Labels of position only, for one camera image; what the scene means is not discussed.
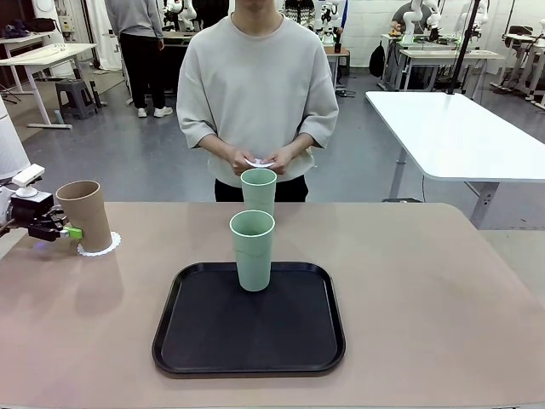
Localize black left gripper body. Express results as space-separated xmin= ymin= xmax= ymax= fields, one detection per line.
xmin=10 ymin=193 xmax=55 ymax=231

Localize tall tan cup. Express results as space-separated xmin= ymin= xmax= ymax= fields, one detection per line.
xmin=55 ymin=180 xmax=113 ymax=252

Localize tall pale green cup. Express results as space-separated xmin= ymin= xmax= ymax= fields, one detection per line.
xmin=240 ymin=169 xmax=278 ymax=222
xmin=229 ymin=210 xmax=277 ymax=293

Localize person's right forearm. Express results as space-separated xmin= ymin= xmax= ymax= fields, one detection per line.
xmin=198 ymin=134 xmax=240 ymax=165

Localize person's left forearm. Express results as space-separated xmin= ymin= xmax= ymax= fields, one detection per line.
xmin=278 ymin=131 xmax=316 ymax=161

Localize person's right hand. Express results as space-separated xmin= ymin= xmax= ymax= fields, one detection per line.
xmin=229 ymin=148 xmax=256 ymax=176

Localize person's left hand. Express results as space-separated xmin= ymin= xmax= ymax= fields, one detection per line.
xmin=266 ymin=151 xmax=295 ymax=176

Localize grey plastic stool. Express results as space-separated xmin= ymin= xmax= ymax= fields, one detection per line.
xmin=54 ymin=78 xmax=98 ymax=120

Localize white desk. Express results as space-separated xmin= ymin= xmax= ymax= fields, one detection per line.
xmin=0 ymin=42 xmax=98 ymax=129

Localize bystander in grey hoodie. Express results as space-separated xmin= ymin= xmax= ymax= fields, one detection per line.
xmin=106 ymin=0 xmax=174 ymax=118

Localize black plastic tray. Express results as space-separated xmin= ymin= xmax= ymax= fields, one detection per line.
xmin=151 ymin=261 xmax=347 ymax=376

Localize person in grey sweatshirt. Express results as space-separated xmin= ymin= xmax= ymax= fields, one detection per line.
xmin=176 ymin=11 xmax=340 ymax=188

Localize black backpack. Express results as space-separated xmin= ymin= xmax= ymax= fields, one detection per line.
xmin=368 ymin=42 xmax=387 ymax=78

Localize seated person in grey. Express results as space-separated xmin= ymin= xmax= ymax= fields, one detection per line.
xmin=391 ymin=4 xmax=416 ymax=37

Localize grey background desk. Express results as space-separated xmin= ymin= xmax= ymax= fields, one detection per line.
xmin=398 ymin=49 xmax=506 ymax=93

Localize black tripod pole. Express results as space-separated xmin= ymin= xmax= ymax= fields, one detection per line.
xmin=445 ymin=0 xmax=486 ymax=95

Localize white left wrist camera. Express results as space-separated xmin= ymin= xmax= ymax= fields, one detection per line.
xmin=11 ymin=165 xmax=46 ymax=197

